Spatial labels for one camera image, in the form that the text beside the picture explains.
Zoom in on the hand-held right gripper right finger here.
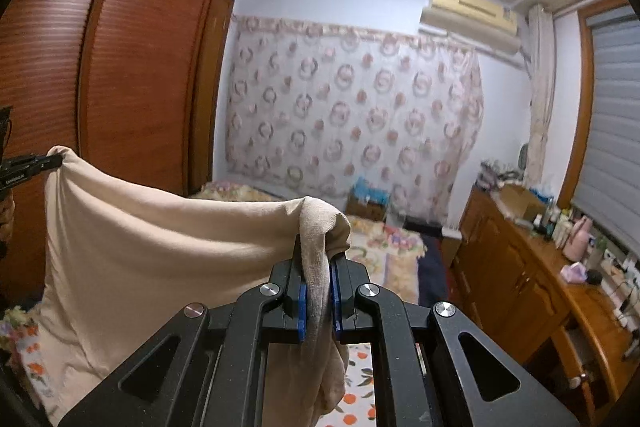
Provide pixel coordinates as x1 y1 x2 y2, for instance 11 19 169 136
329 252 581 427

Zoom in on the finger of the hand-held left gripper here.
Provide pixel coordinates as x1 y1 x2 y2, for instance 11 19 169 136
0 151 64 188

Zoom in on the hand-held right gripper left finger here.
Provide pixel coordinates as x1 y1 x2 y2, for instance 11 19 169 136
60 234 308 427

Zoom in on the peach printed t-shirt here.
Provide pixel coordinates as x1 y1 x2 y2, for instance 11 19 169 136
39 146 353 427

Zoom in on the pile of folded clothes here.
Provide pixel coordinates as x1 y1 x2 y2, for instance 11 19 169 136
477 159 523 192

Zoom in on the person's left hand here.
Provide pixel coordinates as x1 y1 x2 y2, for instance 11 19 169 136
0 193 16 258

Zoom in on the orange fruit print bedsheet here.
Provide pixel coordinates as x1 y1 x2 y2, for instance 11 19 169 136
0 307 426 427

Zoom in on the cardboard box with blue contents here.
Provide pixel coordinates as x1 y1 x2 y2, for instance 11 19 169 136
346 177 391 223

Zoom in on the brown louvered wooden wardrobe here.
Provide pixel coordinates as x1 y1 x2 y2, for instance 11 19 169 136
0 0 236 303

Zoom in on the wooden sideboard cabinet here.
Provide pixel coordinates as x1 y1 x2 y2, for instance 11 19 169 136
450 184 640 427

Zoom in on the circle patterned sheer curtain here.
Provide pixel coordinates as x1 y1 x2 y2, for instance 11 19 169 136
225 14 486 228

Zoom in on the open cardboard box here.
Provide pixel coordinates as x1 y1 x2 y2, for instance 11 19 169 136
492 182 548 220

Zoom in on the cluster of cosmetic bottles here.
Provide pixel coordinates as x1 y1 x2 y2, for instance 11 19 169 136
532 202 573 245

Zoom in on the pink tissue pack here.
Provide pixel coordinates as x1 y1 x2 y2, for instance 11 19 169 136
560 261 590 284

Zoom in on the pink jug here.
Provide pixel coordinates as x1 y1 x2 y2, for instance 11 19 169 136
562 215 593 263

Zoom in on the beige tied window curtain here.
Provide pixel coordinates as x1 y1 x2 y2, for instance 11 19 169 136
525 4 556 202

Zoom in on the grey striped window blind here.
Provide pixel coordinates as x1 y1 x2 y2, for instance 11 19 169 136
570 19 640 258

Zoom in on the white power strip with cables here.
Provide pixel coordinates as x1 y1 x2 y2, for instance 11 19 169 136
602 267 640 333

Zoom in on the wooden window frame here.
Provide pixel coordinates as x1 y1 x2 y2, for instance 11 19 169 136
555 0 640 218

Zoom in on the wall air conditioner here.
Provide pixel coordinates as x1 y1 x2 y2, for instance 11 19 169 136
419 0 521 55

